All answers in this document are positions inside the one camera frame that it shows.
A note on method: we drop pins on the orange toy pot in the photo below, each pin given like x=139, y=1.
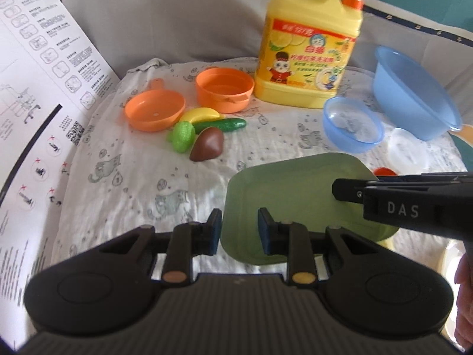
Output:
x=221, y=96

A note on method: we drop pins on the green toy cucumber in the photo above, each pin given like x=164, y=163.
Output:
x=229, y=124

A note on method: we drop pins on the yellow detergent bottle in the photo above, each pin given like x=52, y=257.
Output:
x=295, y=44

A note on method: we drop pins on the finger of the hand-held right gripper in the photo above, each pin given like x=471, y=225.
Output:
x=347, y=190

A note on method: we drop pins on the grey and teal pillow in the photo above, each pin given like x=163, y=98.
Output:
x=166, y=18

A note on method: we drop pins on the white instruction sheet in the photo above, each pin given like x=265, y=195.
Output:
x=44, y=100

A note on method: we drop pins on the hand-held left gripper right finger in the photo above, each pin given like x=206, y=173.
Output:
x=264, y=229

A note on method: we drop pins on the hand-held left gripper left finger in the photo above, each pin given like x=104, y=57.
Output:
x=216, y=229

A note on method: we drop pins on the yellow toy banana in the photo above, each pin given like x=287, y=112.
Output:
x=201, y=114

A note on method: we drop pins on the large blue basin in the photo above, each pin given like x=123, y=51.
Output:
x=414, y=88

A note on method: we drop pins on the small blue bowl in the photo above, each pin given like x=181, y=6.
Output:
x=353, y=124

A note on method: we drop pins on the light green toy vegetable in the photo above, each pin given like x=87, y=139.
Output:
x=181, y=137

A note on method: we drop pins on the clear plastic bowl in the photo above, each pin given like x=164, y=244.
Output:
x=410, y=151

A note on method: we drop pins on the cat printed blanket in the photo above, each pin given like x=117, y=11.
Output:
x=129, y=177

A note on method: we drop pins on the brown toy chestnut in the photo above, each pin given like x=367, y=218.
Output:
x=207, y=146

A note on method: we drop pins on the orange toy pan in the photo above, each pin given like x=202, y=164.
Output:
x=155, y=112

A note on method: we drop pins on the green square plate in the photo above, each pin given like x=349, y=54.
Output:
x=288, y=188

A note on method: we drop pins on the orange bowl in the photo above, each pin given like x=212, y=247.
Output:
x=384, y=172

